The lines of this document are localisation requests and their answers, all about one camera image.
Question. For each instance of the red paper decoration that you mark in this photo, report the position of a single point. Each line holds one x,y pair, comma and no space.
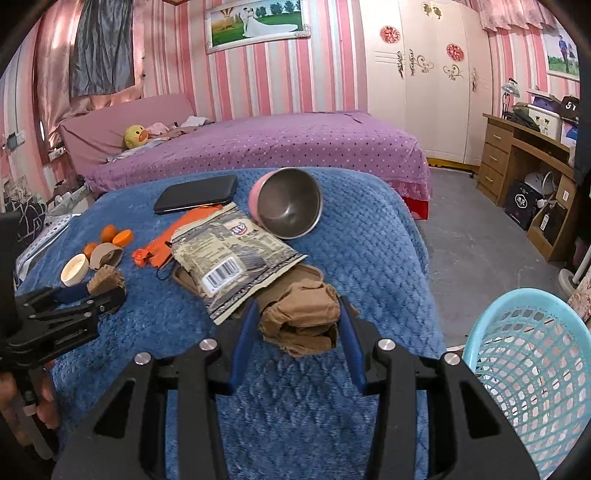
454,51
388,34

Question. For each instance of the black flat bag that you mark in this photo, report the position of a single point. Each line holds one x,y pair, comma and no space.
554,224

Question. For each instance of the orange fruit piece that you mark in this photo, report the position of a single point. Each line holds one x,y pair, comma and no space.
123,237

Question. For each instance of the yellow duck plush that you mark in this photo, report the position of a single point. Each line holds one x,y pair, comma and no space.
135,137

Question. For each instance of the pink steel bowl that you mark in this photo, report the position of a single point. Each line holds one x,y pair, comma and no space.
288,203

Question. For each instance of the black printed box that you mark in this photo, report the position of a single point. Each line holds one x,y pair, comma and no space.
521,205

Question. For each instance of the framed couple photo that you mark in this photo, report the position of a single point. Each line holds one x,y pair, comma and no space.
562,53

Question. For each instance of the dark clothes pile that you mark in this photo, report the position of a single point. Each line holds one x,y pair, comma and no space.
524,117

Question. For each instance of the person's left hand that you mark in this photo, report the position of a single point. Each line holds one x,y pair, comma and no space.
46,397

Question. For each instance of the cream wardrobe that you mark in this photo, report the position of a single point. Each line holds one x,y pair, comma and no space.
429,101

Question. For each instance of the pink satin curtain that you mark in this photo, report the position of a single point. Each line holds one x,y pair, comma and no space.
53,69

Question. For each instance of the framed wedding photo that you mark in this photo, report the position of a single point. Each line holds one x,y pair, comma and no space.
256,23

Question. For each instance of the desk lamp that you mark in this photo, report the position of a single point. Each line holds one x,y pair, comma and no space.
509,90

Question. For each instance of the purple dotted bed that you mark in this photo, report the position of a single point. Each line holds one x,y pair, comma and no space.
277,143

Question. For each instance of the grey snack bag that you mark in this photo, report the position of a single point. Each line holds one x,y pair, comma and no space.
231,258

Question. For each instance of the pink curtain valance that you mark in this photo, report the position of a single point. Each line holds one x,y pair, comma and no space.
512,14

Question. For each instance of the light blue plastic basket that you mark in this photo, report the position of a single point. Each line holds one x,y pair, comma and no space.
531,369

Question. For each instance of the power strip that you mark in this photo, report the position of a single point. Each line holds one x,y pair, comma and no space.
56,154

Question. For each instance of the pink covered headboard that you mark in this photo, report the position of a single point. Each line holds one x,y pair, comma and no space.
101,124

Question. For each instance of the pink cloth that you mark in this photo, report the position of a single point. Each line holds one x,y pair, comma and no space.
158,128

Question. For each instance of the blue fleece blanket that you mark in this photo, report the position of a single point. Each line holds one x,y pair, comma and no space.
323,258

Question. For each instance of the white storage box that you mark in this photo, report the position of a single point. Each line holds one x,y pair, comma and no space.
544,121

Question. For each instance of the orange snack wrapper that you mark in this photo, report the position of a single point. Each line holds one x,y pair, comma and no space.
159,244

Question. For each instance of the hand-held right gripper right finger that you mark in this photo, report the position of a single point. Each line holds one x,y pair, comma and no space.
353,353

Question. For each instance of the white round appliance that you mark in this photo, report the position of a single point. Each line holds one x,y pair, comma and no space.
538,181

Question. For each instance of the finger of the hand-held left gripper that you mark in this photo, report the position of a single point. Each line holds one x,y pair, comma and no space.
37,297
106,303

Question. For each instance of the grey curtain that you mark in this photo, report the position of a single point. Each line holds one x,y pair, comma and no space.
101,50

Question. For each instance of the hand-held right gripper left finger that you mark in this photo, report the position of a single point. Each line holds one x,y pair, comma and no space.
242,344

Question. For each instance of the wall socket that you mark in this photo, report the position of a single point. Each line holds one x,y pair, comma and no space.
14,140

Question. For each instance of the black white patterned cloth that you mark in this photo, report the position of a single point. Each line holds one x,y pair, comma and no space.
25,219

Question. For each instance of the small orange fruit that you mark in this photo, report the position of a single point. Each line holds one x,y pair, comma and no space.
90,250
107,233

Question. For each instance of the purple box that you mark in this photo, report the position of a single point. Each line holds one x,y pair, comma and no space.
547,98

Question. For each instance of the white fan base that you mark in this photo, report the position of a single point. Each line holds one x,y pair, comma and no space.
569,281

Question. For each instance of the black phone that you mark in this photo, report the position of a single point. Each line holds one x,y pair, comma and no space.
196,194

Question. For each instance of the brown stocking bundle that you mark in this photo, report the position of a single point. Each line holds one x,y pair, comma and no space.
300,314

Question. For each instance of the wooden desk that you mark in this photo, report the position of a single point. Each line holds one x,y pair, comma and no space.
496,152

